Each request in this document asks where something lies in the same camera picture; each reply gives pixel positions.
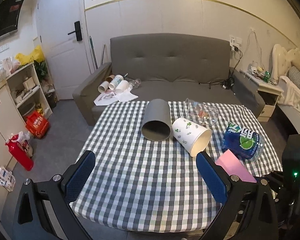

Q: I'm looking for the black range hood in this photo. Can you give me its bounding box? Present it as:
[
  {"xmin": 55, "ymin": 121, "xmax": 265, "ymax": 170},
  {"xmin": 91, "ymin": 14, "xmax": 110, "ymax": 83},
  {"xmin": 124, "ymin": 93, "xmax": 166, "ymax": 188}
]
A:
[{"xmin": 0, "ymin": 0, "xmax": 24, "ymax": 39}]

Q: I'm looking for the white paper cup on sofa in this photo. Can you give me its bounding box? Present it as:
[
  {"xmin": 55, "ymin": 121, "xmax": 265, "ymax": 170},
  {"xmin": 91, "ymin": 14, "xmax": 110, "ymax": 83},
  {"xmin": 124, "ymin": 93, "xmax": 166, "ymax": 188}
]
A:
[{"xmin": 98, "ymin": 81, "xmax": 109, "ymax": 93}]

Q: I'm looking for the white door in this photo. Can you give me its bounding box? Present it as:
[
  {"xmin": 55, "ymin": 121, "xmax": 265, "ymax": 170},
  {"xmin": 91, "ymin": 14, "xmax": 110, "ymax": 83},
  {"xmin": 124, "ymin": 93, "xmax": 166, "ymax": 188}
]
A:
[{"xmin": 37, "ymin": 0, "xmax": 91, "ymax": 100}]

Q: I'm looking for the white paper sheet on sofa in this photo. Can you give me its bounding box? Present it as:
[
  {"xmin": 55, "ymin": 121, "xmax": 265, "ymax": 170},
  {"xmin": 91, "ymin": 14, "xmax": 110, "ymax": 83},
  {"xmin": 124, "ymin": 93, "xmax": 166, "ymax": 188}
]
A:
[{"xmin": 94, "ymin": 91, "xmax": 138, "ymax": 106}]

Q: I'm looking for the white printed cup on sofa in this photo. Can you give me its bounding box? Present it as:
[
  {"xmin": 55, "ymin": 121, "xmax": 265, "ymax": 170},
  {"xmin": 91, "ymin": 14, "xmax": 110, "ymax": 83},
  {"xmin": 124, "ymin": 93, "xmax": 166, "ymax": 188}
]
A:
[{"xmin": 108, "ymin": 75, "xmax": 124, "ymax": 90}]

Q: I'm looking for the checkered tablecloth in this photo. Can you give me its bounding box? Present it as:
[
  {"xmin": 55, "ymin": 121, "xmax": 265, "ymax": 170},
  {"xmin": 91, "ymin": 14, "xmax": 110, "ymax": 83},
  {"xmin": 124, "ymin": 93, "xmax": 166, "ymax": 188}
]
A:
[{"xmin": 69, "ymin": 100, "xmax": 283, "ymax": 233}]

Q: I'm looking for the black door handle lock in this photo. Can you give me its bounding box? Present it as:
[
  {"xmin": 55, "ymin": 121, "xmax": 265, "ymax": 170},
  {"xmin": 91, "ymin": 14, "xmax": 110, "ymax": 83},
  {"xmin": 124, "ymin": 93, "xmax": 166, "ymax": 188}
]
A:
[{"xmin": 68, "ymin": 21, "xmax": 83, "ymax": 42}]

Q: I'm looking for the empty clear bottle on sofa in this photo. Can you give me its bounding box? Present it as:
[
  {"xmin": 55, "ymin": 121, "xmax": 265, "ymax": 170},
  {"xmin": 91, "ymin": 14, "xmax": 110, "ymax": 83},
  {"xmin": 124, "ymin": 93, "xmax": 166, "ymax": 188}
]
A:
[{"xmin": 129, "ymin": 79, "xmax": 141, "ymax": 90}]

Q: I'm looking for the blue plastic water bottle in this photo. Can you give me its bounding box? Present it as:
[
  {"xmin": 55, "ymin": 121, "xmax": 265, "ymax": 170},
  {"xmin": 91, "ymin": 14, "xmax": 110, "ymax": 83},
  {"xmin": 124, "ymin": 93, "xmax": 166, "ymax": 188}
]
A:
[{"xmin": 222, "ymin": 122, "xmax": 264, "ymax": 161}]

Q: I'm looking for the red fire extinguisher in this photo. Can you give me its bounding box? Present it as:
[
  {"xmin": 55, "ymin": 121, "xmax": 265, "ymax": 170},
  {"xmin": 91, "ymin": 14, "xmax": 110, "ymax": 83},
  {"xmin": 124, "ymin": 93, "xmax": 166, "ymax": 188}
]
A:
[{"xmin": 5, "ymin": 139, "xmax": 34, "ymax": 171}]

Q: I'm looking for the grey cylindrical cup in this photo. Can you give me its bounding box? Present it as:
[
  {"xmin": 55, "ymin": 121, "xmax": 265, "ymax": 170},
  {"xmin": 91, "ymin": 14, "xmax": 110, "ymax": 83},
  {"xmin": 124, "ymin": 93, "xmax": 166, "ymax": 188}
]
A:
[{"xmin": 141, "ymin": 99, "xmax": 172, "ymax": 141}]

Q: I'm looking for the cream bedside table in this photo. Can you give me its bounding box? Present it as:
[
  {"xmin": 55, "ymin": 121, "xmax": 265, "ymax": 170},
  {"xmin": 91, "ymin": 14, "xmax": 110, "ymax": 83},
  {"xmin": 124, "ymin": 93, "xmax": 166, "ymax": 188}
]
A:
[{"xmin": 241, "ymin": 70, "xmax": 283, "ymax": 122}]

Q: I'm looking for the grey fabric sofa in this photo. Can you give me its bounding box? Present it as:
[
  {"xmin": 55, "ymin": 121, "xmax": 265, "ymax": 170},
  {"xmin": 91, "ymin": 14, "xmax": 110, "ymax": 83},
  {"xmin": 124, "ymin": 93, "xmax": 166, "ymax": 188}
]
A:
[{"xmin": 72, "ymin": 33, "xmax": 265, "ymax": 126}]

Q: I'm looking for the pink hexagonal cup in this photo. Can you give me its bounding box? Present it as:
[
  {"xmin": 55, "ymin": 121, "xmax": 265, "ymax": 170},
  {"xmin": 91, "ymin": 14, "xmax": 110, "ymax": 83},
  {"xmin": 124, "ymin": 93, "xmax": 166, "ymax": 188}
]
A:
[{"xmin": 215, "ymin": 150, "xmax": 257, "ymax": 183}]

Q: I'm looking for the red shopping bag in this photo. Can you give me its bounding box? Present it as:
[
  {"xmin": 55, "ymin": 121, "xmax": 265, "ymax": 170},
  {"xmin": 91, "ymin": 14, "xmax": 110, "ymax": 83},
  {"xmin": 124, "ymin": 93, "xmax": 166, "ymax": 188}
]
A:
[{"xmin": 26, "ymin": 111, "xmax": 50, "ymax": 139}]

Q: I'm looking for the white wall socket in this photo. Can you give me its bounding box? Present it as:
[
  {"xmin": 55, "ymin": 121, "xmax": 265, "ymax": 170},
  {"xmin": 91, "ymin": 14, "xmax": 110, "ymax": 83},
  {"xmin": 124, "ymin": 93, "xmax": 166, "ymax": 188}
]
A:
[{"xmin": 229, "ymin": 35, "xmax": 243, "ymax": 48}]

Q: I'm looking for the yellow plastic bag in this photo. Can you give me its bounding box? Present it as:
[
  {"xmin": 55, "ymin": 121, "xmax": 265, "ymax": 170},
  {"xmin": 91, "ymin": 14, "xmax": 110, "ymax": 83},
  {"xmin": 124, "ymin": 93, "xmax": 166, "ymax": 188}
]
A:
[{"xmin": 15, "ymin": 45, "xmax": 45, "ymax": 66}]

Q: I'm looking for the white open shelf unit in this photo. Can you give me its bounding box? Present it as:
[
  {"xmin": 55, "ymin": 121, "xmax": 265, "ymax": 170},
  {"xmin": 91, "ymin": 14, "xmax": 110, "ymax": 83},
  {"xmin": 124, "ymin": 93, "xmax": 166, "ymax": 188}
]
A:
[{"xmin": 6, "ymin": 62, "xmax": 52, "ymax": 120}]

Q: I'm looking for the clear plastic cup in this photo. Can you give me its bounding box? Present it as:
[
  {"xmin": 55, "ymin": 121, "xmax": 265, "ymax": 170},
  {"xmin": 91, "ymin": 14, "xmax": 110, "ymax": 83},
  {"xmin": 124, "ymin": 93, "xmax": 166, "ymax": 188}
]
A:
[{"xmin": 183, "ymin": 99, "xmax": 219, "ymax": 126}]

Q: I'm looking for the white paper cup green print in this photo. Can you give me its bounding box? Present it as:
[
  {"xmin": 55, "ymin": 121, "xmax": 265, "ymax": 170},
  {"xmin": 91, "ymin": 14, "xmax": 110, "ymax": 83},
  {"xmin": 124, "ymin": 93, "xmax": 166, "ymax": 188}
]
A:
[{"xmin": 172, "ymin": 118, "xmax": 212, "ymax": 157}]

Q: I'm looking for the green bottle on nightstand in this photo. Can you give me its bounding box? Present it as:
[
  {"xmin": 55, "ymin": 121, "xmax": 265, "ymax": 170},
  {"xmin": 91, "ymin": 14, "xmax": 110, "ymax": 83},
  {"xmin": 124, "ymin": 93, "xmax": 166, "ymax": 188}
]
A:
[{"xmin": 263, "ymin": 71, "xmax": 270, "ymax": 83}]

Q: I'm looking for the black power cable on sofa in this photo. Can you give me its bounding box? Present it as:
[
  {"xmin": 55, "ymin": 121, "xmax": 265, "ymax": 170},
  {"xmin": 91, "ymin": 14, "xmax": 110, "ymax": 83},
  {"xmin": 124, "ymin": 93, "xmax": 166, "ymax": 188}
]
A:
[{"xmin": 198, "ymin": 74, "xmax": 236, "ymax": 91}]

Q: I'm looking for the bed with white sheets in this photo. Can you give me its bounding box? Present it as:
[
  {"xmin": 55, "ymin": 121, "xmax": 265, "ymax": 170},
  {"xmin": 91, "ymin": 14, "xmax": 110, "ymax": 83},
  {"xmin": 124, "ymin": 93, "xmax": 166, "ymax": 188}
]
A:
[{"xmin": 271, "ymin": 44, "xmax": 300, "ymax": 134}]

